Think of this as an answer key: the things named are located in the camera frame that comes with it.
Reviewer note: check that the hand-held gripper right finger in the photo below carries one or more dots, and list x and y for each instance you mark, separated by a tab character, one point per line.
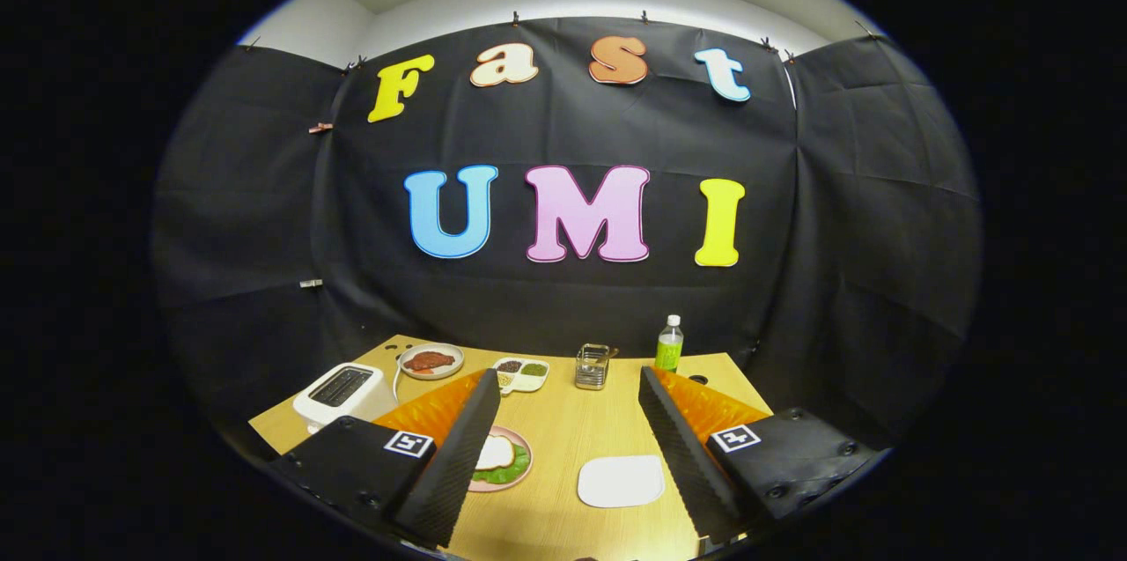
682	455

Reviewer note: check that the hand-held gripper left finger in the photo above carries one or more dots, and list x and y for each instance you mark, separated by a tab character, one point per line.
462	455

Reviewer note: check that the toasted bread slice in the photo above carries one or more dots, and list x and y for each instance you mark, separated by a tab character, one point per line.
495	453

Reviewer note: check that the green lettuce leaf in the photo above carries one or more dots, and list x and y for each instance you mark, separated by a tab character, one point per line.
506	475

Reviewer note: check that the pink round plate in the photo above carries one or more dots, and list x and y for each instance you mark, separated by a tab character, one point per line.
521	440

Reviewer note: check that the white square plate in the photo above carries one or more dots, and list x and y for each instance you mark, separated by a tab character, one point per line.
621	482

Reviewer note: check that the white divided bean dish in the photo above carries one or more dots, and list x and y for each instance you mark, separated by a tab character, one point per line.
528	382

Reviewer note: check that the brown steak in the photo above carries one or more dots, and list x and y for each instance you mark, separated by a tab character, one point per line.
429	361

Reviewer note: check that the green label plastic bottle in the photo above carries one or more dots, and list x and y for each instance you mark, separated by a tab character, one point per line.
668	354

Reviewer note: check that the grey round plate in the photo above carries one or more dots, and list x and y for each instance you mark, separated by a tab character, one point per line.
453	350

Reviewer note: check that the white toaster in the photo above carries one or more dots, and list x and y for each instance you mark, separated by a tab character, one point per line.
348	407

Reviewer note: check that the black backdrop cloth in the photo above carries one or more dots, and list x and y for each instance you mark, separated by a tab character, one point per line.
572	306

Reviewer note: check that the copper cloth clip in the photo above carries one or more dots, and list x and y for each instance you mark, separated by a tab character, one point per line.
320	128

